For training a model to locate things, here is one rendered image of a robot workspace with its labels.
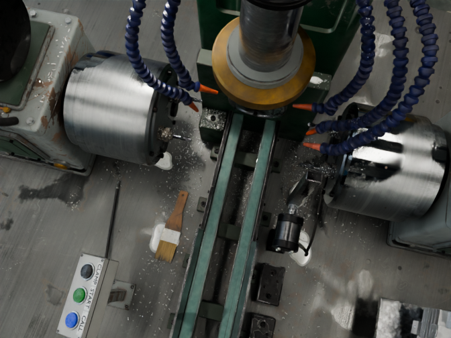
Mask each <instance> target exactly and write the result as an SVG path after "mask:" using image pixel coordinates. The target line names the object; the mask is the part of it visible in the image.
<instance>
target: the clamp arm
mask: <svg viewBox="0 0 451 338"><path fill-rule="evenodd" d="M322 178H323V174H322V173H319V172H317V171H314V170H308V171H306V173H305V174H304V176H303V177H302V179H301V180H300V181H299V183H298V184H297V186H296V187H295V188H294V190H293V191H292V193H291V194H290V195H289V197H288V198H287V204H286V205H287V206H288V208H289V207H290V205H291V208H294V205H295V209H297V208H299V206H300V205H301V204H302V203H303V202H304V201H305V200H306V199H307V198H308V197H309V196H310V195H311V193H312V192H313V191H314V190H315V189H316V188H317V187H318V186H319V185H320V184H321V183H322Z"/></svg>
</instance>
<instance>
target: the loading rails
mask: <svg viewBox="0 0 451 338"><path fill-rule="evenodd" d="M243 124H244V115H243V114H239V113H234V114H233V111H232V110H230V111H229V114H228V119H227V122H226V125H225V127H224V128H223V130H224V133H223V138H222V141H221V145H220V146H218V145H215V144H213V146H212V149H211V154H210V158H211V159H214V160H215V161H217V162H216V165H215V171H214V174H213V179H212V182H211V187H210V190H208V192H207V193H209V195H208V198H204V197H201V196H200V197H199V202H198V205H197V211H199V212H202V213H204V214H203V219H202V222H201V224H199V226H200V228H197V229H196V232H195V237H194V240H193V245H192V248H191V253H185V257H184V260H183V264H182V267H183V268H186V272H185V277H184V280H183V285H182V288H181V293H180V296H179V301H178V304H177V309H176V313H170V315H169V318H168V323H167V326H166V328H167V329H170V330H171V332H170V337H169V338H194V334H195V329H196V326H197V321H198V318H199V317H203V318H206V319H211V320H214V321H219V322H221V323H220V326H219V331H218V335H217V338H247V334H248V332H247V331H243V330H241V328H242V321H243V318H244V312H245V308H246V303H247V299H248V293H249V289H250V284H254V285H257V284H258V279H259V275H260V270H256V269H254V264H255V261H256V254H257V251H258V245H259V242H257V241H256V240H258V237H257V235H258V228H259V225H260V226H263V227H269V226H270V220H271V217H272V213H269V212H266V211H263V206H265V204H266V203H264V200H265V196H266V190H267V187H268V181H269V177H270V173H272V172H274V173H278V174H280V172H281V167H282V164H283V160H282V159H278V158H274V153H275V149H276V145H277V142H279V139H278V136H279V129H280V126H281V121H279V120H278V121H277V122H276V121H271V120H267V119H266V121H265V124H264V129H263V132H262V138H261V142H260V147H259V151H258V155H257V154H251V153H248V152H242V151H239V150H238V148H239V144H240V139H241V136H242V130H243ZM234 167H236V168H241V169H245V170H250V171H253V172H254V174H253V178H252V184H251V187H250V192H249V196H248V202H247V205H246V210H245V214H244V220H243V223H242V226H237V225H232V224H229V223H223V222H221V218H222V215H223V210H224V207H225V203H226V199H227V195H228V190H229V187H230V181H231V178H232V173H233V169H234ZM217 238H220V239H226V240H229V241H235V242H238V246H237V250H236V256H235V259H234V264H233V268H232V274H231V277H230V283H229V286H228V292H227V295H226V299H225V304H224V305H222V304H218V303H214V302H209V301H206V300H203V295H204V292H205V287H206V283H207V278H208V275H209V270H210V266H211V261H212V258H213V253H214V249H215V244H216V241H217Z"/></svg>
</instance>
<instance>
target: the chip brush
mask: <svg viewBox="0 0 451 338"><path fill-rule="evenodd" d="M183 195H184V196H183ZM187 197H188V192H186V191H183V190H181V191H180V193H179V197H178V199H177V203H176V205H175V208H174V211H173V212H172V214H171V216H170V217H169V219H168V221H167V222H166V224H165V226H164V228H163V231H162V235H161V237H160V241H159V244H158V248H157V250H156V254H155V256H154V258H155V259H157V260H159V261H167V262H169V263H170V264H171V262H172V259H173V256H174V252H175V249H176V247H177V243H178V241H179V237H180V235H181V229H182V218H183V209H184V207H185V203H186V201H187Z"/></svg>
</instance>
